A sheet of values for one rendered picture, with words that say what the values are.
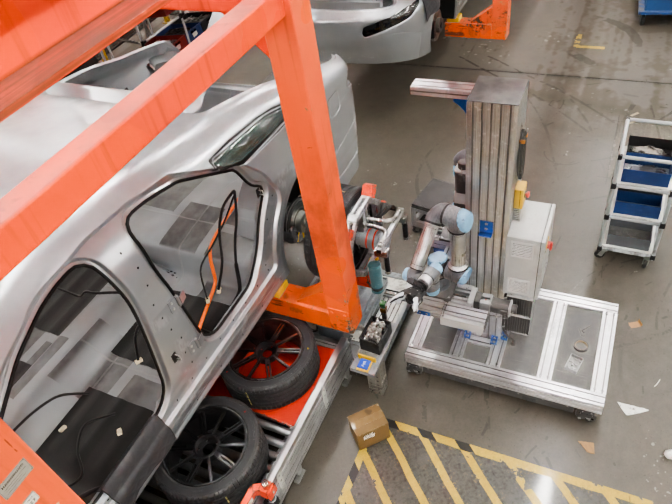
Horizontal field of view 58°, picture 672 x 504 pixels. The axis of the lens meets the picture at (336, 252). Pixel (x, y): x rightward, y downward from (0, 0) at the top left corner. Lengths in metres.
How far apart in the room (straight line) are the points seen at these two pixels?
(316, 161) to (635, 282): 2.91
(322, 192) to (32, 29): 1.76
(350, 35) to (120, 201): 3.66
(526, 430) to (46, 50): 3.41
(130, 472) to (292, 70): 2.07
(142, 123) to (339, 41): 4.35
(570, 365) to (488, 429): 0.67
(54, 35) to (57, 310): 2.89
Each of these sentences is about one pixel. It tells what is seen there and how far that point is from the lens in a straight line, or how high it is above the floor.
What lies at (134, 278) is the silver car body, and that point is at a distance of 2.92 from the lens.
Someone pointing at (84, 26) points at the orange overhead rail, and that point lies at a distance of 1.87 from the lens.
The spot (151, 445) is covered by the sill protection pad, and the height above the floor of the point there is 0.92.
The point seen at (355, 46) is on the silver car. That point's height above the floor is 1.00.
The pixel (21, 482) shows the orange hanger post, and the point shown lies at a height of 2.12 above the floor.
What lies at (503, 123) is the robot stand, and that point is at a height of 1.92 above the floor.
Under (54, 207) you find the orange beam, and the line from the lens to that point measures 1.78.
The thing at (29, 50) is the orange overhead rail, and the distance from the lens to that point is 1.75.
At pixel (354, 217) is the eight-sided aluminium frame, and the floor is 1.12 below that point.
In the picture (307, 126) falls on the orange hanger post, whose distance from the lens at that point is 2.89.
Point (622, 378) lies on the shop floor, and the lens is 4.48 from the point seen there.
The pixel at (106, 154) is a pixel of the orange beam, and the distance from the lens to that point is 1.88.
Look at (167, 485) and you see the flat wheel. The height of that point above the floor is 0.51.
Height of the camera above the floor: 3.58
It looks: 43 degrees down
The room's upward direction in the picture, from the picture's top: 11 degrees counter-clockwise
